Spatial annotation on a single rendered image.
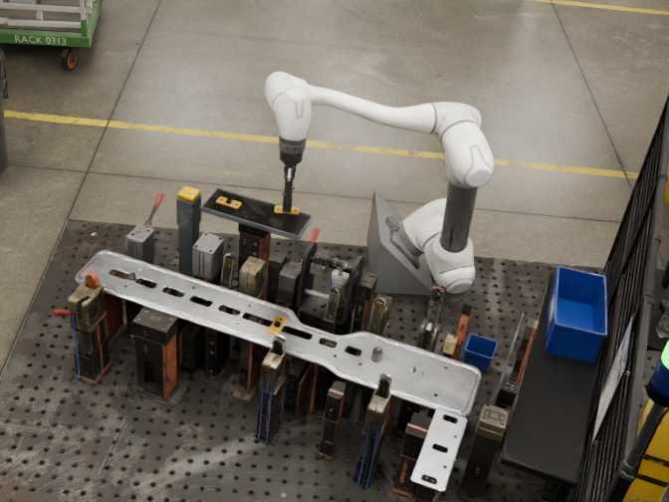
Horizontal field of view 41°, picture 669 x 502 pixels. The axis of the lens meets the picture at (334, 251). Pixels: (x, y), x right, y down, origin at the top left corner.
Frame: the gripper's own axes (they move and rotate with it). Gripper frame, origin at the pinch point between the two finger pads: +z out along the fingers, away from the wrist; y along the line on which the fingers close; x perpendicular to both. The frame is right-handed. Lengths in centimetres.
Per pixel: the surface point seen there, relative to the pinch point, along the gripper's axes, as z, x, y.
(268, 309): 25.7, -2.8, 26.9
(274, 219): 9.7, -4.1, -1.5
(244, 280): 21.6, -11.8, 18.1
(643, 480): -17, 88, 119
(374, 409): 22, 32, 70
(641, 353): -29, 91, 90
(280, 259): 15.9, -0.6, 12.3
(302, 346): 26, 9, 43
